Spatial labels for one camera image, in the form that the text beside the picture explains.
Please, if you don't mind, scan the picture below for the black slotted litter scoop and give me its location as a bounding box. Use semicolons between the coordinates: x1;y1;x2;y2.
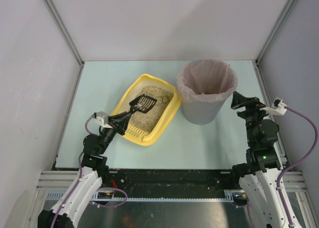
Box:
124;94;157;116

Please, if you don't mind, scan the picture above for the grey trash bin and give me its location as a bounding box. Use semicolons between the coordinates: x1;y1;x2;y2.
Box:
181;99;227;125

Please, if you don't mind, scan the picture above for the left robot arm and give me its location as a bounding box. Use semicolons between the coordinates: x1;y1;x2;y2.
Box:
37;112;132;228

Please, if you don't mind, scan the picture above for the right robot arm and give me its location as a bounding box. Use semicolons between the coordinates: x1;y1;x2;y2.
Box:
231;91;301;228

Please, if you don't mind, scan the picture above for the yellow litter box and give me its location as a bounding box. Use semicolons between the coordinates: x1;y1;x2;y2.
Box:
111;73;181;146

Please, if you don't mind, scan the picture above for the beige cat litter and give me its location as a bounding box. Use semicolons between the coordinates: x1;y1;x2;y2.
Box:
129;86;173;133

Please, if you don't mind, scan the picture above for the pink plastic bin liner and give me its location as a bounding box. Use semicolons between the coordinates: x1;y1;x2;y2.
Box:
176;59;238;103

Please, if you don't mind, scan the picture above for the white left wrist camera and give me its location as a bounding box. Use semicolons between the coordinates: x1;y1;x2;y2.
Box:
92;111;111;128

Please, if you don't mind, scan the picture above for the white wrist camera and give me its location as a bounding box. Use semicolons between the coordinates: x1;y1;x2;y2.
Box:
92;111;111;128
260;97;287;116

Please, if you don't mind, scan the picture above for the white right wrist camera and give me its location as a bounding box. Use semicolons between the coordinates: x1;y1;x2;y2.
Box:
260;97;287;116

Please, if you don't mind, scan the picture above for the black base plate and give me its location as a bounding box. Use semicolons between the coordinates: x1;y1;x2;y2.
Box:
101;169;241;200

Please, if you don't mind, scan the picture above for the grey slotted cable duct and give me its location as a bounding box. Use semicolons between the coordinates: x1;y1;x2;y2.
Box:
45;190;246;202

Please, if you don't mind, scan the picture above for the right aluminium frame post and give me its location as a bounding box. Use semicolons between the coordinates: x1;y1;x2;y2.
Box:
255;0;298;65

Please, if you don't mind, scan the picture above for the aluminium frame post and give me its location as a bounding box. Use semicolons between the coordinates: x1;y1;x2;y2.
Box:
255;0;298;65
43;0;84;65

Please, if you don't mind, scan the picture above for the left aluminium frame post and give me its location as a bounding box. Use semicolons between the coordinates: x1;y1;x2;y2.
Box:
43;0;84;65

